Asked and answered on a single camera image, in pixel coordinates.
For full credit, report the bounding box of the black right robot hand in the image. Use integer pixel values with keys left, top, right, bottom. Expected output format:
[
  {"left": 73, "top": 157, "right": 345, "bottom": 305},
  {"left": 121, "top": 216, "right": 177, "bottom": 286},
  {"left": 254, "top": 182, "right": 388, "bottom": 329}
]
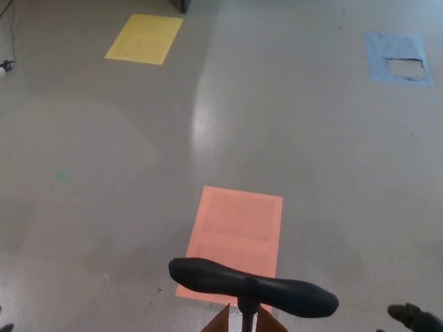
[{"left": 376, "top": 302, "right": 443, "bottom": 332}]

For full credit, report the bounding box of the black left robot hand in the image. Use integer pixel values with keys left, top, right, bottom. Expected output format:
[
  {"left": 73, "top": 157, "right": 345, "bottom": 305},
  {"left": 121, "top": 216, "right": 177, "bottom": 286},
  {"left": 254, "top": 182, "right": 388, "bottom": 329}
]
[{"left": 0, "top": 305, "right": 15, "bottom": 332}]

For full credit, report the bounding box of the salmon orange paper sheet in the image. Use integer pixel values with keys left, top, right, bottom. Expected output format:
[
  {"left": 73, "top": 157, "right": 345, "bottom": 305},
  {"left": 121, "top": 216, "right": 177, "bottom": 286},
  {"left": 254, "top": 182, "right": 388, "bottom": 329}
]
[{"left": 175, "top": 185, "right": 284, "bottom": 308}]

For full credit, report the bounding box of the torn blue paper sheet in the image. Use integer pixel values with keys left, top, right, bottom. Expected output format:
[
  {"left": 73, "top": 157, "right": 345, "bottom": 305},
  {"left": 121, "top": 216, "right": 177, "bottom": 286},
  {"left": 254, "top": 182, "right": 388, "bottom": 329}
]
[{"left": 365, "top": 31, "right": 435, "bottom": 88}]

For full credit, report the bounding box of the yellow paper sheet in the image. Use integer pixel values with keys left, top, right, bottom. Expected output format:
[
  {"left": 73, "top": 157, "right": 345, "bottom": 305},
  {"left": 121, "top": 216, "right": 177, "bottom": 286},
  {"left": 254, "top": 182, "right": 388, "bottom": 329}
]
[{"left": 104, "top": 13, "right": 184, "bottom": 66}]

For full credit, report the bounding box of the dark furniture base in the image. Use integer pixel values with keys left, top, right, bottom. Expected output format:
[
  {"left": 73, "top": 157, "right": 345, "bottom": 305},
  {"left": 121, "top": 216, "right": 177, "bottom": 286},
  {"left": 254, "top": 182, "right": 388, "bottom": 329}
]
[{"left": 168, "top": 0, "right": 192, "bottom": 14}]

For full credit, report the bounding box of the thin black cable with plug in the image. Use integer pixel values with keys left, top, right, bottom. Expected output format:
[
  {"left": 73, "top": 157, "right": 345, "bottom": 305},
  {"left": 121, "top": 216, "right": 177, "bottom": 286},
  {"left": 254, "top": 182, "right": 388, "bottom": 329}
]
[{"left": 0, "top": 0, "right": 17, "bottom": 69}]

